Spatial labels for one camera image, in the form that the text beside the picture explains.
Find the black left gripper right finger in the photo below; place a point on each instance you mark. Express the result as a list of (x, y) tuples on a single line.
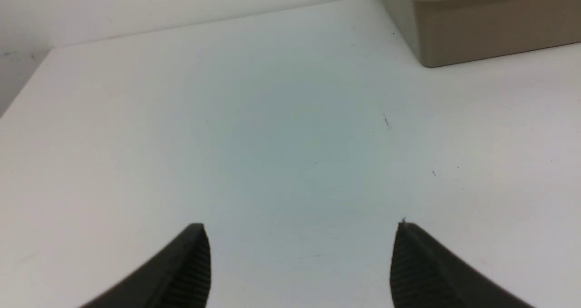
[(425, 274)]

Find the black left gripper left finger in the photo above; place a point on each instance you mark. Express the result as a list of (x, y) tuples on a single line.
[(179, 276)]

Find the tan plastic bin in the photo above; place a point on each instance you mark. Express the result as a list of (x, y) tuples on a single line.
[(446, 32)]

